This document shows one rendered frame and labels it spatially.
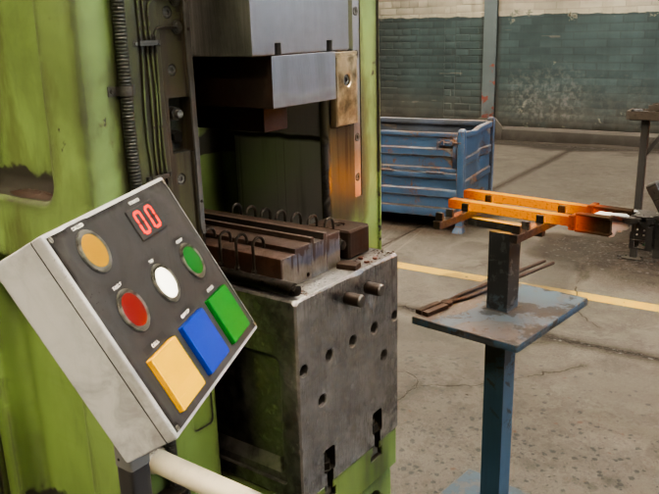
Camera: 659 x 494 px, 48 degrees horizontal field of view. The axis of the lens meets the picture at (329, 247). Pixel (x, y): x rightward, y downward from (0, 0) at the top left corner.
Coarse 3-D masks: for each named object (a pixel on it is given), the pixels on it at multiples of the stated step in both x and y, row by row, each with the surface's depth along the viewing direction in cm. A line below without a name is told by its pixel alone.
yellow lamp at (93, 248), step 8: (88, 240) 89; (96, 240) 91; (88, 248) 89; (96, 248) 90; (104, 248) 91; (88, 256) 88; (96, 256) 89; (104, 256) 91; (96, 264) 89; (104, 264) 90
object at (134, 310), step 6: (126, 294) 91; (132, 294) 92; (126, 300) 90; (132, 300) 91; (138, 300) 93; (126, 306) 90; (132, 306) 91; (138, 306) 92; (126, 312) 89; (132, 312) 90; (138, 312) 91; (144, 312) 92; (132, 318) 90; (138, 318) 91; (144, 318) 92; (138, 324) 90
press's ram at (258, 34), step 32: (192, 0) 136; (224, 0) 131; (256, 0) 129; (288, 0) 136; (320, 0) 144; (192, 32) 137; (224, 32) 133; (256, 32) 130; (288, 32) 137; (320, 32) 145
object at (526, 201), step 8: (464, 192) 209; (472, 192) 207; (480, 192) 206; (488, 192) 205; (496, 192) 205; (496, 200) 203; (504, 200) 201; (512, 200) 200; (520, 200) 198; (528, 200) 197; (536, 200) 195; (544, 200) 195; (552, 200) 194; (536, 208) 196; (544, 208) 194; (552, 208) 193; (568, 208) 190; (576, 208) 188; (584, 208) 187; (592, 208) 185; (600, 208) 184; (608, 208) 183; (616, 208) 183; (624, 208) 183
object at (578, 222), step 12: (456, 204) 197; (480, 204) 193; (492, 204) 192; (504, 216) 189; (516, 216) 187; (528, 216) 184; (552, 216) 180; (564, 216) 179; (576, 216) 176; (588, 216) 174; (600, 216) 173; (612, 216) 173; (576, 228) 177; (588, 228) 176; (600, 228) 174
